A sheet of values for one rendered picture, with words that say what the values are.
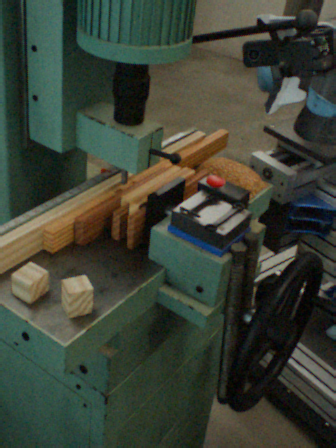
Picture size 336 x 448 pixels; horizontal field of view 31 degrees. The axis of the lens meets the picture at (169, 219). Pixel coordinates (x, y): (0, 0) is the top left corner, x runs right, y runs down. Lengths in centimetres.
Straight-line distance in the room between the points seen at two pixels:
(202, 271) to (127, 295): 12
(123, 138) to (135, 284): 24
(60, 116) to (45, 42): 12
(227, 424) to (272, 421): 14
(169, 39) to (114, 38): 8
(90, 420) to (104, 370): 14
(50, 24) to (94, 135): 19
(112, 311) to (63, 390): 26
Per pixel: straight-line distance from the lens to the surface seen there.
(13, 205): 117
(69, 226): 98
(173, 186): 99
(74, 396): 109
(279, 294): 90
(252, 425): 194
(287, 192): 160
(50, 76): 102
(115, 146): 101
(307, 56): 106
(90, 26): 91
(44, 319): 87
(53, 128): 105
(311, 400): 185
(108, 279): 93
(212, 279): 92
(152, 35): 88
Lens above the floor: 150
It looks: 34 degrees down
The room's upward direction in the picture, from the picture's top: 7 degrees clockwise
